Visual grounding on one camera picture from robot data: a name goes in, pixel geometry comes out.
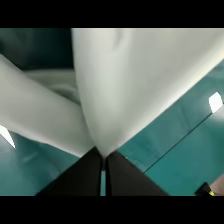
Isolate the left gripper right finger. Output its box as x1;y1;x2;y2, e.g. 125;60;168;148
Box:
105;150;169;197

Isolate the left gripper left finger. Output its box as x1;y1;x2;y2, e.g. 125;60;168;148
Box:
35;146;103;197

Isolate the white shirt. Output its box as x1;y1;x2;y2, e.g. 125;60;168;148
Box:
0;28;224;159

